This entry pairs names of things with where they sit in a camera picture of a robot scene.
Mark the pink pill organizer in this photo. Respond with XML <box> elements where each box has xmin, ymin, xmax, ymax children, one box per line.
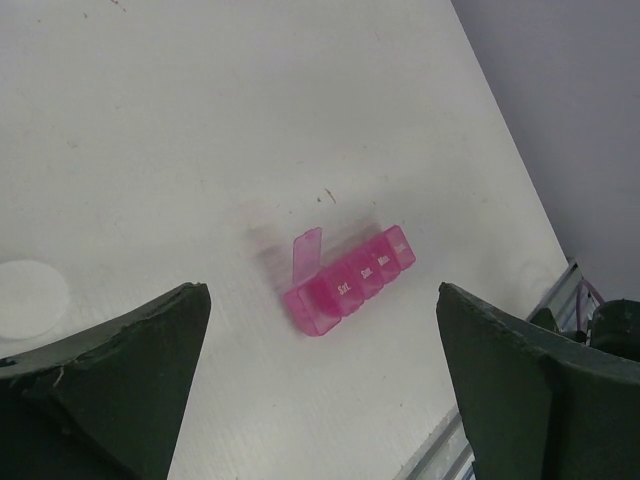
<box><xmin>282</xmin><ymin>225</ymin><xmax>416</xmax><ymax>337</ymax></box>

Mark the white blue pill bottle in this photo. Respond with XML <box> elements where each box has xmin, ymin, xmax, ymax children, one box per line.
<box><xmin>1</xmin><ymin>259</ymin><xmax>70</xmax><ymax>349</ymax></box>

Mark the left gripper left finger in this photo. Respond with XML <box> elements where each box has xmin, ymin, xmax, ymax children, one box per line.
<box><xmin>1</xmin><ymin>283</ymin><xmax>210</xmax><ymax>479</ymax></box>

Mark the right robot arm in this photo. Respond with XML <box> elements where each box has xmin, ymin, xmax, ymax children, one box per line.
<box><xmin>530</xmin><ymin>299</ymin><xmax>639</xmax><ymax>362</ymax></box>

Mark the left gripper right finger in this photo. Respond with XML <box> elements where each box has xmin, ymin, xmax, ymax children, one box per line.
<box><xmin>436</xmin><ymin>283</ymin><xmax>639</xmax><ymax>479</ymax></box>

